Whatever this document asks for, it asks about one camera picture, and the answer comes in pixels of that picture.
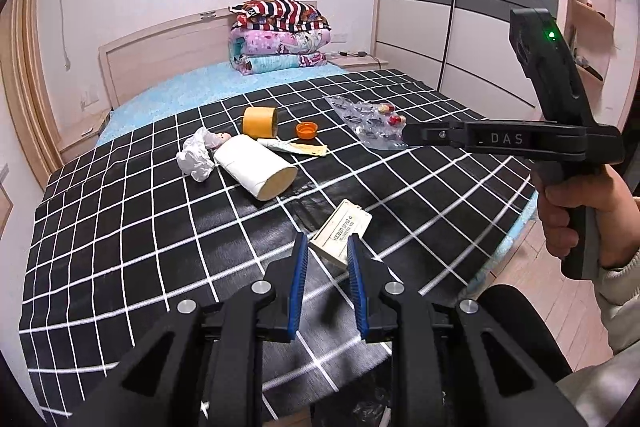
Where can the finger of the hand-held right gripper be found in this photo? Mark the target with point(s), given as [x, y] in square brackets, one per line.
[430, 134]

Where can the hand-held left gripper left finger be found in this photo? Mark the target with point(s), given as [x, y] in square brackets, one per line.
[298, 277]

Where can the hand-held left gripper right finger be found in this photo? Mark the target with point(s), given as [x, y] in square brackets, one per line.
[357, 287]

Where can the white cardboard box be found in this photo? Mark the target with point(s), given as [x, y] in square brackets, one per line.
[332, 229]

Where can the clear blister pack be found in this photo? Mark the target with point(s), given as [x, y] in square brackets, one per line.
[365, 117]

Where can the black trash bag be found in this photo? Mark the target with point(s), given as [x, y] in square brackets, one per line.
[370, 407]

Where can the white paper roll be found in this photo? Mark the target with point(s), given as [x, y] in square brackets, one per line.
[250, 164]

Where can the pink toy figure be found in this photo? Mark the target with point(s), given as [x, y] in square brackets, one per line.
[222, 139]

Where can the white tissue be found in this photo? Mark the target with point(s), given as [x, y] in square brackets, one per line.
[196, 157]

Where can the yellow tape roll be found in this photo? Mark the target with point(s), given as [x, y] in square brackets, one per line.
[257, 123]

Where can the person's right forearm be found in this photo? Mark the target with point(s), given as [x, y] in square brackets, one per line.
[622, 302]

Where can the person's right hand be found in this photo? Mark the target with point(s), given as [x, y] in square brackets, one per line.
[620, 207]

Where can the white grey sliding wardrobe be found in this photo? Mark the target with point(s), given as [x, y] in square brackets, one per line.
[475, 7]

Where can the pale wooden nightstand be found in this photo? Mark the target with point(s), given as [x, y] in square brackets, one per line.
[357, 63]
[80, 134]

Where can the orange bottle cap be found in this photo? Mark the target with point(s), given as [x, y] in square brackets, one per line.
[306, 130]

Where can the pale yellow ointment tube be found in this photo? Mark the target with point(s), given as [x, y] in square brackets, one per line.
[295, 148]

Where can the black white checkered sheet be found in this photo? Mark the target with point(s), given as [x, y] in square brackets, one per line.
[150, 232]

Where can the light blue printed folded quilt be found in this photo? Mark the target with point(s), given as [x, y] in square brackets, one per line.
[275, 63]

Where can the pink printed folded quilt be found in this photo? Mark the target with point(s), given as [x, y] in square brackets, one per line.
[280, 42]

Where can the striped folded quilt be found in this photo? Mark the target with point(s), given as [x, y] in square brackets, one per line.
[285, 12]

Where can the person's grey jacket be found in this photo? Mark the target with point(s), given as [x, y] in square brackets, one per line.
[600, 392]

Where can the pale wooden headboard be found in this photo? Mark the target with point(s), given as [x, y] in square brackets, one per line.
[150, 52]

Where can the wooden door frame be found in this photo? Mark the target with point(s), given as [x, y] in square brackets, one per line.
[25, 82]

